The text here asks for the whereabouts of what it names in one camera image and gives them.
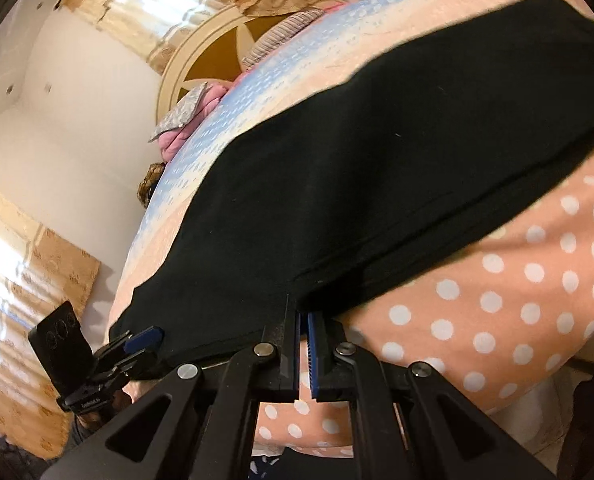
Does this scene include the striped pillow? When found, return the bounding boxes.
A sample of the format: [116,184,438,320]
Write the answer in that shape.
[241,9,324,68]

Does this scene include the black pants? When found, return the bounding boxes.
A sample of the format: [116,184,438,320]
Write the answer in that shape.
[108,0,594,361]

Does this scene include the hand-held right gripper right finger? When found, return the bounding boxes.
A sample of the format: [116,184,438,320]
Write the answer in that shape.
[302,311,558,480]

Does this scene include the cream wooden headboard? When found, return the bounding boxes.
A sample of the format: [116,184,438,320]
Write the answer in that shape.
[157,7,298,126]

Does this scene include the grey patterned pillow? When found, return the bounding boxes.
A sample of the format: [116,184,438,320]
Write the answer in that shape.
[148,81,211,142]

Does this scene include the brown patterned bag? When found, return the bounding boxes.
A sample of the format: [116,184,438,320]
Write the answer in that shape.
[136,161,167,209]

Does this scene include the folded pink blanket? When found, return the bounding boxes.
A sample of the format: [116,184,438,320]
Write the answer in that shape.
[158,82,229,162]

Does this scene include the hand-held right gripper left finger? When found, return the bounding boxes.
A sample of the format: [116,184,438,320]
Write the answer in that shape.
[37,294,300,480]

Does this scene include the polka dot bedspread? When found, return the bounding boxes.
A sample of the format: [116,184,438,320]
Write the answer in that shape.
[108,0,594,458]

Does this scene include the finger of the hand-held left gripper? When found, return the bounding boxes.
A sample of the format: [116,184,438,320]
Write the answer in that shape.
[97,326,165,361]

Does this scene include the beige floral curtain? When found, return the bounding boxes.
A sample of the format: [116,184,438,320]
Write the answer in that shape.
[0,175,101,461]
[62,0,352,75]

